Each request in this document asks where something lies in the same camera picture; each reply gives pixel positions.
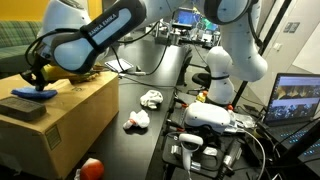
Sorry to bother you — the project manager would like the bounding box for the open black laptop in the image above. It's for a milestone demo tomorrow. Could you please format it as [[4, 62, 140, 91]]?
[[256, 72, 320, 169]]

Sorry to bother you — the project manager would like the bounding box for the black stand pole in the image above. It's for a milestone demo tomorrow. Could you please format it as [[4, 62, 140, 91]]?
[[231, 0, 293, 108]]

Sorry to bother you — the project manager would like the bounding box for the grey wall switch plate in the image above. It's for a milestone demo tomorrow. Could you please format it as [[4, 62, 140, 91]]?
[[283, 21, 301, 34]]

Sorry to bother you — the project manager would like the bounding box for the red toy radish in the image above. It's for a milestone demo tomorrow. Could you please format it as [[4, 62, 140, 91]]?
[[74, 158, 106, 180]]

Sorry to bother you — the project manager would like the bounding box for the large cardboard box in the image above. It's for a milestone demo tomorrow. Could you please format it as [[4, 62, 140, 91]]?
[[0, 71, 120, 180]]

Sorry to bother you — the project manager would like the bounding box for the blue background monitor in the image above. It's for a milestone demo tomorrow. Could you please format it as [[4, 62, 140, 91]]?
[[176, 9, 202, 27]]

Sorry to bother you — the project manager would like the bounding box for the white VR headset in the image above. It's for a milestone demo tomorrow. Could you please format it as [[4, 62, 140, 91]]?
[[183, 101, 237, 135]]

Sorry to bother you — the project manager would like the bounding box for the yellow bottle with orange cap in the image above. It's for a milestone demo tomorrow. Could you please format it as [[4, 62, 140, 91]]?
[[194, 90, 209, 104]]

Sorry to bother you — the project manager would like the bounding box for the black office chair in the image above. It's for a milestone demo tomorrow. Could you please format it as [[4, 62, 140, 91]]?
[[191, 63, 216, 91]]

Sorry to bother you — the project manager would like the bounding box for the white VR controller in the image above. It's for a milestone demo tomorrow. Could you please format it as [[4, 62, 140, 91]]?
[[178, 133, 205, 173]]

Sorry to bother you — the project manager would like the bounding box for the black equipment tray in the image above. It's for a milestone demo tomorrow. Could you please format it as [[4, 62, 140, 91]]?
[[162, 133, 249, 176]]

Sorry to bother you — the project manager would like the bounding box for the plain white cloth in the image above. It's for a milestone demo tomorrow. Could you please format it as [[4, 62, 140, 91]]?
[[139, 89, 165, 111]]

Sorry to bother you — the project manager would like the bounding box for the green plaid sofa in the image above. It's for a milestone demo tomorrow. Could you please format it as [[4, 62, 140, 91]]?
[[0, 20, 44, 79]]

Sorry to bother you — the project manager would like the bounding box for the blue sponge cloth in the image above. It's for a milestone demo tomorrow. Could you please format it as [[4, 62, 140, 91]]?
[[10, 86, 59, 100]]

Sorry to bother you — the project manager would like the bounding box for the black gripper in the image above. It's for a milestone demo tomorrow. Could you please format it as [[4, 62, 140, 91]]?
[[21, 56, 51, 92]]

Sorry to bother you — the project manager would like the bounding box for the dark grey board eraser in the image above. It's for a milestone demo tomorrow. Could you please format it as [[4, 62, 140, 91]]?
[[0, 96, 48, 122]]

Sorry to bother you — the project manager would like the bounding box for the white cloth with red patch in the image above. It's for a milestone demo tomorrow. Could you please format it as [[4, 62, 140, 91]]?
[[122, 109, 151, 131]]

